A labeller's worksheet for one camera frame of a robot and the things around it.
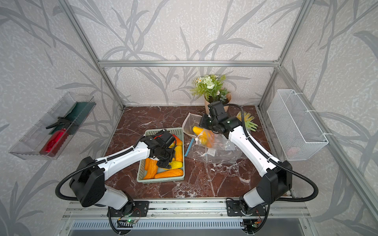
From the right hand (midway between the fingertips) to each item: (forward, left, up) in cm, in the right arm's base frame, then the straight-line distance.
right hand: (199, 120), depth 79 cm
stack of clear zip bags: (-8, -9, -25) cm, 28 cm away
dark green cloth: (-4, +57, +11) cm, 58 cm away
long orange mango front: (-21, +17, -20) cm, 34 cm away
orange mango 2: (-5, -5, -10) cm, 12 cm away
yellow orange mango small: (0, +2, -9) cm, 9 cm away
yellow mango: (-17, +14, -18) cm, 29 cm away
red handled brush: (-20, +58, +11) cm, 63 cm away
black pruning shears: (-8, +62, +11) cm, 63 cm away
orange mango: (-8, +13, -18) cm, 24 cm away
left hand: (-15, +13, -17) cm, 26 cm away
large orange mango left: (-19, +27, -17) cm, 37 cm away
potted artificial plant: (+24, -7, +4) cm, 25 cm away
